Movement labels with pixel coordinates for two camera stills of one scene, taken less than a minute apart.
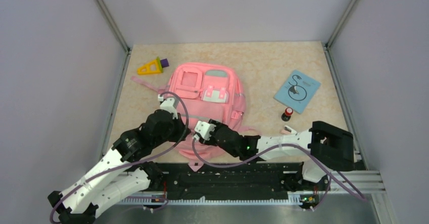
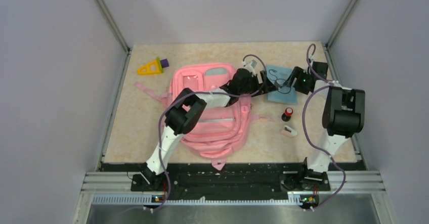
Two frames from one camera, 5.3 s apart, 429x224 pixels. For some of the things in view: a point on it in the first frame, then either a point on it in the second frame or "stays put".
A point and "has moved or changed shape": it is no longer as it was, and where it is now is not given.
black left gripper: x=180 y=126 -> x=268 y=88
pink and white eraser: x=287 y=130 stays put
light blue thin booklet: x=297 y=91 has moved or changed shape
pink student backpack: x=204 y=92 has moved or changed shape
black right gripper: x=211 y=140 -> x=300 y=73
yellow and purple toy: x=155 y=66 stays put
